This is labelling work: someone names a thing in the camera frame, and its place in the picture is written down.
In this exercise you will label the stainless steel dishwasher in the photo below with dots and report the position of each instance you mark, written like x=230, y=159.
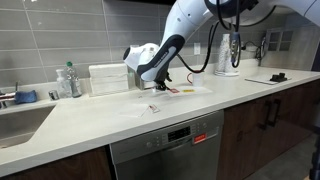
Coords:
x=184, y=151

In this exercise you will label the small metal cup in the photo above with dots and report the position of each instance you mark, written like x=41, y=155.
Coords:
x=53, y=94

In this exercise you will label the small sugar packet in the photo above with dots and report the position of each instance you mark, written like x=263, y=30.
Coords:
x=154, y=108

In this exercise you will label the white round cup tray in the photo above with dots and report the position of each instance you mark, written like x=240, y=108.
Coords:
x=226, y=74

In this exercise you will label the short patterned paper cup stack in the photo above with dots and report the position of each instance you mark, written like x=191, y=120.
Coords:
x=228, y=64

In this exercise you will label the clear soap dispenser bottle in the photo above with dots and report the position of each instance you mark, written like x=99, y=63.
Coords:
x=62, y=84

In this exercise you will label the red orange lid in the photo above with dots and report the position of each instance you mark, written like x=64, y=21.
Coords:
x=174, y=90

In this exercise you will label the blue sponge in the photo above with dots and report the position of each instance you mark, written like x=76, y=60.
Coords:
x=25, y=97

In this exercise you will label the metal napkin dispenser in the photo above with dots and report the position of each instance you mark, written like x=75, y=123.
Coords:
x=136, y=81

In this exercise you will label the stack of white paper towels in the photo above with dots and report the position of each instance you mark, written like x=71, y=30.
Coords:
x=108, y=78

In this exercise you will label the white cup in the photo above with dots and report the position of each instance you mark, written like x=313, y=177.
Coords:
x=197, y=79

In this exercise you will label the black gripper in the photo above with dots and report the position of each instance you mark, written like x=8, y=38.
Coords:
x=160, y=83

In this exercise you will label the clear plastic water bottle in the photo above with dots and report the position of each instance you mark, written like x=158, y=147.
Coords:
x=73, y=79

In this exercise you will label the black object on board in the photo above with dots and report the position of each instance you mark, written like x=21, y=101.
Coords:
x=278, y=77

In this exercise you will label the white right wall outlet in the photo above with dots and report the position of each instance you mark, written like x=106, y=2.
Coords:
x=197, y=48

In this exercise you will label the dark wood cabinet door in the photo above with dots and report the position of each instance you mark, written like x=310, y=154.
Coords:
x=258, y=131

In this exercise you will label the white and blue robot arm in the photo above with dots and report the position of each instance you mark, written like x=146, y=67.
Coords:
x=151, y=61

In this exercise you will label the tall patterned paper cup stack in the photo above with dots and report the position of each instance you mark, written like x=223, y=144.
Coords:
x=223, y=53

